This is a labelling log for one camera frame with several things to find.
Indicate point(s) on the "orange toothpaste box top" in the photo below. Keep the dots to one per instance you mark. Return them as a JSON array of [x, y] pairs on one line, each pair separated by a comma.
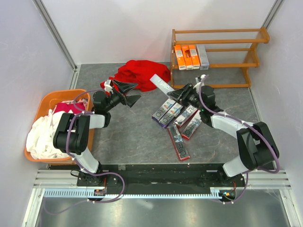
[[194, 57]]

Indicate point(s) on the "purple R&O box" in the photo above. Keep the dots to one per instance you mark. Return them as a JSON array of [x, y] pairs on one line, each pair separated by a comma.
[[163, 109], [172, 113]]

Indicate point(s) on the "red cloth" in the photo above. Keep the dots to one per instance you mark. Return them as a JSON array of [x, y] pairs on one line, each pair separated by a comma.
[[140, 72]]

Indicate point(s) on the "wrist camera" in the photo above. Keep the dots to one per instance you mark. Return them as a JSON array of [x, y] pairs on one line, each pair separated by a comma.
[[108, 86], [200, 80]]

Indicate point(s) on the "orange toothpaste box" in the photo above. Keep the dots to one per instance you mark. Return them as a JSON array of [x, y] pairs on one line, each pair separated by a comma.
[[194, 57], [180, 57]]

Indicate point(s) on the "red r&o box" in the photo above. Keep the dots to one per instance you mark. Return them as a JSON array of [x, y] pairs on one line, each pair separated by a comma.
[[178, 143], [191, 127], [185, 116]]

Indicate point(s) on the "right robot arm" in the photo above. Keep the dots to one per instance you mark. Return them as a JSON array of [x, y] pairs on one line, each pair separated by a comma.
[[257, 148]]

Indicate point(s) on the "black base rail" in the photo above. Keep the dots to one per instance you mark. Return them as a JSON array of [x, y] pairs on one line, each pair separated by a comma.
[[171, 176]]

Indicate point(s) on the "magenta cloth in basket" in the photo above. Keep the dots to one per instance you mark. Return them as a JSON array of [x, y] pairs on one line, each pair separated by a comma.
[[69, 107]]

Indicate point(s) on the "red R&O box bottom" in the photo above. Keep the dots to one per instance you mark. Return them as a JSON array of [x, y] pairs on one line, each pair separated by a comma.
[[178, 143]]

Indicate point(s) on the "wooden two-tier shelf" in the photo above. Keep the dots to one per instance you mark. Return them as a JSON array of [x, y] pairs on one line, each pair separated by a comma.
[[225, 48]]

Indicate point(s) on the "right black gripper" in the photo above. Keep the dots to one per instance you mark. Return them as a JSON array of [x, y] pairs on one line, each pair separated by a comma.
[[182, 94]]

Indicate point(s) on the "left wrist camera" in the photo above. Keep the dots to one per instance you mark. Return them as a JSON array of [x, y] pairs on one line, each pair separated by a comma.
[[108, 86]]

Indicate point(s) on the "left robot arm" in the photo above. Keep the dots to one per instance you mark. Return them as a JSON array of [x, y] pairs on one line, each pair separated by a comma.
[[72, 133]]

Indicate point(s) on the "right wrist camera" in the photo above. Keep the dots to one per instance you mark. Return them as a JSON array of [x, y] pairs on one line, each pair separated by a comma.
[[200, 80]]

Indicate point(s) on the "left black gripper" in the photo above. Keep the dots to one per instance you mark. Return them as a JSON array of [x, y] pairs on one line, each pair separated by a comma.
[[125, 87]]

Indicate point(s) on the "white cloth in basket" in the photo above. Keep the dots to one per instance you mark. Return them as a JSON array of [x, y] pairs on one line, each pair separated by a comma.
[[40, 138]]

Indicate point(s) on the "orange toothpaste box windowed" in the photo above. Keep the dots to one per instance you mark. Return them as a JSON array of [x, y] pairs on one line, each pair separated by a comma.
[[187, 57]]

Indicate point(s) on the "grey cable duct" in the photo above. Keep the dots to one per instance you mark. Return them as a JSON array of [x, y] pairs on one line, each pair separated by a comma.
[[141, 192]]

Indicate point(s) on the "silver toothpaste box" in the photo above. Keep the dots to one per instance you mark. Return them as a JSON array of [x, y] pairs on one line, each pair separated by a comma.
[[204, 62], [161, 84]]

